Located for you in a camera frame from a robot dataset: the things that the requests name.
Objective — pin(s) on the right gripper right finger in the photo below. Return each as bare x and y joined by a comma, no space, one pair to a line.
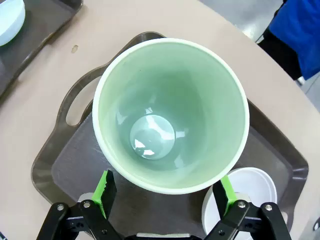
226,200

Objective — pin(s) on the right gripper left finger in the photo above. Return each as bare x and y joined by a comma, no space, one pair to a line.
105,197

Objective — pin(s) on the tall pale green cup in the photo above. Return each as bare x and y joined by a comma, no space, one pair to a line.
175,100

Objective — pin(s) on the light blue bowl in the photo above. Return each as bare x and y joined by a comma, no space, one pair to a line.
10,22

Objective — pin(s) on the white bowl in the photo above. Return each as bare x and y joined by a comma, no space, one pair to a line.
250,182

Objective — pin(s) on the person in blue shirt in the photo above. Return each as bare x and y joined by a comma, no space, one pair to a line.
300,37

